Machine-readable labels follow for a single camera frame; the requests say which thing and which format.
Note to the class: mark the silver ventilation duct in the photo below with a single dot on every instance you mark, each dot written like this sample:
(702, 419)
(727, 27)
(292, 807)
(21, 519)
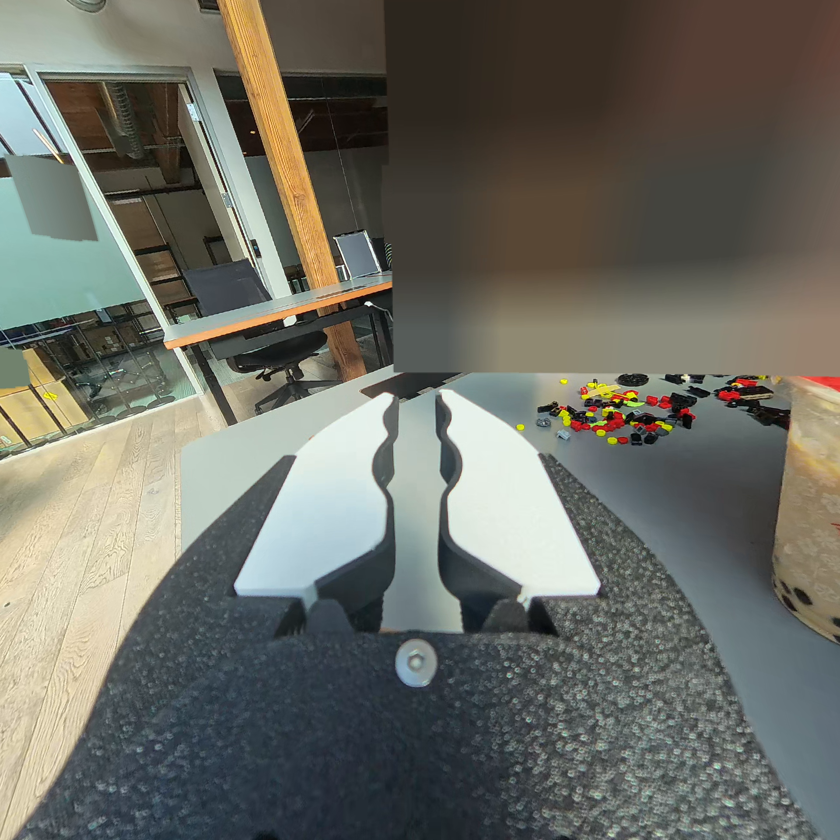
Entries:
(124, 118)

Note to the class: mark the wooden support post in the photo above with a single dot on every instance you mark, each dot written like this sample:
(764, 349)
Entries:
(282, 131)

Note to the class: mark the grey desk with wooden edge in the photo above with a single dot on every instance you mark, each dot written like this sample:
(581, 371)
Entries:
(262, 315)

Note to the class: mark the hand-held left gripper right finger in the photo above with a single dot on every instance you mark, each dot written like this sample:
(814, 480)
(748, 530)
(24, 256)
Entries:
(512, 512)

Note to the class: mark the bubble tea plastic cup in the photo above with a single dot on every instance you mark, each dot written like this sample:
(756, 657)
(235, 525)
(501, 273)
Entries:
(810, 499)

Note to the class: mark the black office chair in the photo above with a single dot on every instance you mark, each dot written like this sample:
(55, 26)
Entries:
(275, 348)

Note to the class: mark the frosted glass partition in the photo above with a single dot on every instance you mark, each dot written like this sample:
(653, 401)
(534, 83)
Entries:
(59, 275)

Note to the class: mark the grey mesh office chair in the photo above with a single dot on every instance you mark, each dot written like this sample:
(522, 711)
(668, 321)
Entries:
(358, 256)

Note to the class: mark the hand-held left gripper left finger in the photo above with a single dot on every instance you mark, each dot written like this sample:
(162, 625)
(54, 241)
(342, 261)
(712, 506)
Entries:
(321, 512)

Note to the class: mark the pile of small toy bricks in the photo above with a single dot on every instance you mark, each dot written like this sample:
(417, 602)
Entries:
(613, 415)

